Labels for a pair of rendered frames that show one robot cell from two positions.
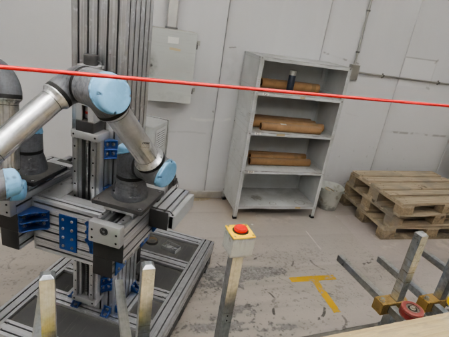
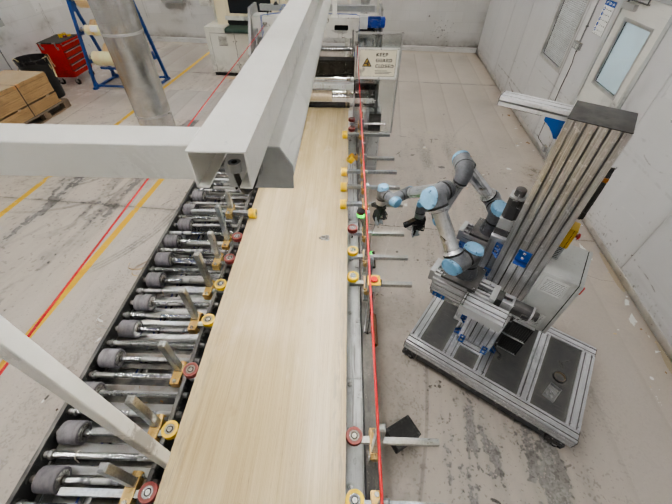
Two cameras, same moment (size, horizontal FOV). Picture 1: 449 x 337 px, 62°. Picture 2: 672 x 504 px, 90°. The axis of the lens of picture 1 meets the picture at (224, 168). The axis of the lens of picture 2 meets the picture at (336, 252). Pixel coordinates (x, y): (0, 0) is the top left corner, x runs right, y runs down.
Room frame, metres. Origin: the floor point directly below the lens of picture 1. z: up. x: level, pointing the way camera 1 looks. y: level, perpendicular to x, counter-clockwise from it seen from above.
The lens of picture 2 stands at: (1.24, -1.25, 2.65)
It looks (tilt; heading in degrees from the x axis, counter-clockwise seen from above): 45 degrees down; 114
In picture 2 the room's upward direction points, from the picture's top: straight up
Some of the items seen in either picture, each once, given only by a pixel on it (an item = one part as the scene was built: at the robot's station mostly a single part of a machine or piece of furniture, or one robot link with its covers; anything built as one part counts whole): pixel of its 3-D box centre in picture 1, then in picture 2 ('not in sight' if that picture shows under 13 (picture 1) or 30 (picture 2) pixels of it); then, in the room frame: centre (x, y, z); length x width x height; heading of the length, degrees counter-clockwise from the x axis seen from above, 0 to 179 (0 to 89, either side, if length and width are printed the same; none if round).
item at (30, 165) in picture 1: (29, 158); (492, 225); (1.51, 0.87, 1.09); 0.15 x 0.15 x 0.10
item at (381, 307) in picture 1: (390, 303); (374, 444); (1.22, -0.73, 0.83); 0.13 x 0.06 x 0.05; 113
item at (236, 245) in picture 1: (238, 241); (373, 284); (0.94, -0.07, 1.18); 0.07 x 0.07 x 0.08; 23
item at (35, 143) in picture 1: (26, 133); (497, 211); (1.51, 0.87, 1.21); 0.13 x 0.12 x 0.14; 110
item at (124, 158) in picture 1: (133, 158); (471, 254); (1.40, 0.37, 1.21); 0.13 x 0.12 x 0.14; 59
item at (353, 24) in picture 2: not in sight; (318, 94); (-0.88, 2.85, 0.95); 1.65 x 0.70 x 1.90; 23
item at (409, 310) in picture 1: (408, 319); (353, 438); (1.12, -0.76, 0.85); 0.08 x 0.08 x 0.11
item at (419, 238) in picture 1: (401, 285); (376, 444); (1.23, -0.76, 0.92); 0.03 x 0.03 x 0.48; 23
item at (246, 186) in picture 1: (280, 139); not in sight; (3.58, -0.51, 0.78); 0.90 x 0.45 x 1.55; 108
